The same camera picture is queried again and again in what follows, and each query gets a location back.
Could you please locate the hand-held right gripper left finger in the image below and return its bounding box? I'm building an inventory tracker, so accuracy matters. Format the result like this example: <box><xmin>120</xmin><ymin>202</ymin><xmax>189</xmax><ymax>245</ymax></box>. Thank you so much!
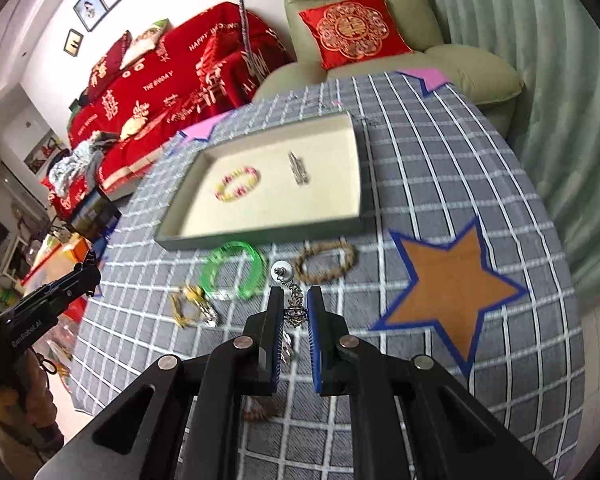
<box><xmin>35</xmin><ymin>287</ymin><xmax>287</xmax><ymax>480</ymax></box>

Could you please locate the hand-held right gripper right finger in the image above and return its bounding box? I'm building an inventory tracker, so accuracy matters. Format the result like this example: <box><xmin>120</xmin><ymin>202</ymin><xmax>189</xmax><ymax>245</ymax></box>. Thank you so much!
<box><xmin>306</xmin><ymin>286</ymin><xmax>556</xmax><ymax>480</ymax></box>

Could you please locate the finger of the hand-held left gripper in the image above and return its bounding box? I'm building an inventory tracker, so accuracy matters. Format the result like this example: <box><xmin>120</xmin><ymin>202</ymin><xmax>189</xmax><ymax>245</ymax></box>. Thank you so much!
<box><xmin>40</xmin><ymin>251</ymin><xmax>103</xmax><ymax>307</ymax></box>

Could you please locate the silver heart pendant keychain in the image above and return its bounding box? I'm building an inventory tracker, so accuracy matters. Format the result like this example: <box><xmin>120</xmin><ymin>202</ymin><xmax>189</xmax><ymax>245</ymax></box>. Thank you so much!
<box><xmin>270</xmin><ymin>259</ymin><xmax>308</xmax><ymax>366</ymax></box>

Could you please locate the brown coil hair tie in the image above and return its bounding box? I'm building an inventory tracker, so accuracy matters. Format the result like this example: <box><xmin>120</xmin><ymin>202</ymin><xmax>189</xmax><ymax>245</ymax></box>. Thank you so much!
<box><xmin>242</xmin><ymin>395</ymin><xmax>276</xmax><ymax>423</ymax></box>

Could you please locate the brown braided bracelet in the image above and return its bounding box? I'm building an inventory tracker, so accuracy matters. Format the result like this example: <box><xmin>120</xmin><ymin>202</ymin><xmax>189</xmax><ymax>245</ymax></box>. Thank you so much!
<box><xmin>294</xmin><ymin>240</ymin><xmax>358</xmax><ymax>286</ymax></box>

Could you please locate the green translucent bangle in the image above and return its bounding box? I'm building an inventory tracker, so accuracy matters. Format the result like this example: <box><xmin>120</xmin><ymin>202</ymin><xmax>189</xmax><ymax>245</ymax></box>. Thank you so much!
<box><xmin>199</xmin><ymin>241</ymin><xmax>265</xmax><ymax>302</ymax></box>

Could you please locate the yellow cord bracelet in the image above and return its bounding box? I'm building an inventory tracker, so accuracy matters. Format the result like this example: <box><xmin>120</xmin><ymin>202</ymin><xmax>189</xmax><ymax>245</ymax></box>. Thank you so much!
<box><xmin>169</xmin><ymin>284</ymin><xmax>222</xmax><ymax>331</ymax></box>

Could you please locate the beige tray with green rim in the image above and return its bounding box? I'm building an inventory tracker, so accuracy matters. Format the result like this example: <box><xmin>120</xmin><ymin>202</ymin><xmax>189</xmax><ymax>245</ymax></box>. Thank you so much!
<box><xmin>154</xmin><ymin>110</ymin><xmax>376</xmax><ymax>252</ymax></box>

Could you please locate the person's left forearm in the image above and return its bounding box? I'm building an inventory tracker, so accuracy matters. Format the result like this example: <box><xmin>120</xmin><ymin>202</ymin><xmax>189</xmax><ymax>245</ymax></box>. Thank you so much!
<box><xmin>0</xmin><ymin>350</ymin><xmax>65</xmax><ymax>467</ymax></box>

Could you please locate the dark printed box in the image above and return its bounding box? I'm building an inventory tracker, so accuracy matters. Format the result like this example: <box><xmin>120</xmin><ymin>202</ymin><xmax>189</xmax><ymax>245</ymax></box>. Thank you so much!
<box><xmin>67</xmin><ymin>190</ymin><xmax>121</xmax><ymax>236</ymax></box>

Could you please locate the grey clothes pile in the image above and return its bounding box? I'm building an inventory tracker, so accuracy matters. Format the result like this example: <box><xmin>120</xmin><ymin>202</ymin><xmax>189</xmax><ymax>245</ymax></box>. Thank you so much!
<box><xmin>47</xmin><ymin>132</ymin><xmax>118</xmax><ymax>196</ymax></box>

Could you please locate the orange star sticker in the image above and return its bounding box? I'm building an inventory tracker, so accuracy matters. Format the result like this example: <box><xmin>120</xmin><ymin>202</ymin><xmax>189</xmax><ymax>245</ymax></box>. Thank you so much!
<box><xmin>370</xmin><ymin>217</ymin><xmax>528</xmax><ymax>376</ymax></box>

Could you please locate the silver rhinestone hair clip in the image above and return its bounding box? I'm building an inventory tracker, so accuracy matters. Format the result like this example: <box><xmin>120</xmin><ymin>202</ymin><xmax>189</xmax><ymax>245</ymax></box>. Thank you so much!
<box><xmin>286</xmin><ymin>151</ymin><xmax>311</xmax><ymax>187</ymax></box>

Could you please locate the small cream cushion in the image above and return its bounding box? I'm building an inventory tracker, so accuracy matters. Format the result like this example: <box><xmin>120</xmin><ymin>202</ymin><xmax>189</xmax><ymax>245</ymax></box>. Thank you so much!
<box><xmin>120</xmin><ymin>115</ymin><xmax>153</xmax><ymax>141</ymax></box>

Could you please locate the pink star sticker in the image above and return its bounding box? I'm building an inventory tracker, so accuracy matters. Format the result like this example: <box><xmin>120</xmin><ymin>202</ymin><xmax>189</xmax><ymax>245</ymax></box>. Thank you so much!
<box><xmin>395</xmin><ymin>67</ymin><xmax>451</xmax><ymax>96</ymax></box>
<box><xmin>172</xmin><ymin>111</ymin><xmax>233</xmax><ymax>147</ymax></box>

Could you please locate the grey checked tablecloth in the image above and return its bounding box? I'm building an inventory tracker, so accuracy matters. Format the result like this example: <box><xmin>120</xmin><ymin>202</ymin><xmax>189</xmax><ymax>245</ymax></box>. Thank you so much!
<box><xmin>70</xmin><ymin>72</ymin><xmax>581</xmax><ymax>480</ymax></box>

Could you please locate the red pillow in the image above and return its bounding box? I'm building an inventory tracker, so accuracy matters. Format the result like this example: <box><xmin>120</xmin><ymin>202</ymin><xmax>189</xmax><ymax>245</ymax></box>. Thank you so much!
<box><xmin>87</xmin><ymin>30</ymin><xmax>133</xmax><ymax>101</ymax></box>

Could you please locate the red printed blanket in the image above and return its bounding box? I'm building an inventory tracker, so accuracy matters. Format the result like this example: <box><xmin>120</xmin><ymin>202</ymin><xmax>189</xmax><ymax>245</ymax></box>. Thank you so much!
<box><xmin>45</xmin><ymin>2</ymin><xmax>296</xmax><ymax>221</ymax></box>

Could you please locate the patterned pillow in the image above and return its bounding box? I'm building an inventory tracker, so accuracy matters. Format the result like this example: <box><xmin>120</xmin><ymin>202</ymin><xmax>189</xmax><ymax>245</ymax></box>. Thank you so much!
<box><xmin>120</xmin><ymin>19</ymin><xmax>171</xmax><ymax>68</ymax></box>

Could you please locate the red embroidered cushion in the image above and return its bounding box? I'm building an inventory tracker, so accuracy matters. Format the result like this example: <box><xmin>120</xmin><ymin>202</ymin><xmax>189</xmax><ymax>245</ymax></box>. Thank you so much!
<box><xmin>298</xmin><ymin>0</ymin><xmax>413</xmax><ymax>71</ymax></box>

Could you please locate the yellow pink bead bracelet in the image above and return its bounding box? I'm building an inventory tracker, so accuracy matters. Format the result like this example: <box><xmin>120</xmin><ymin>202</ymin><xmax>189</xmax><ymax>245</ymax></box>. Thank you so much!
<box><xmin>214</xmin><ymin>166</ymin><xmax>261</xmax><ymax>204</ymax></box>

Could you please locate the striped hanging cord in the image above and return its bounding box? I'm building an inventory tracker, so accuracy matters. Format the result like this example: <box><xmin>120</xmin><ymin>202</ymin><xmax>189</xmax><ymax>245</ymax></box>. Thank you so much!
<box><xmin>235</xmin><ymin>0</ymin><xmax>262</xmax><ymax>81</ymax></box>

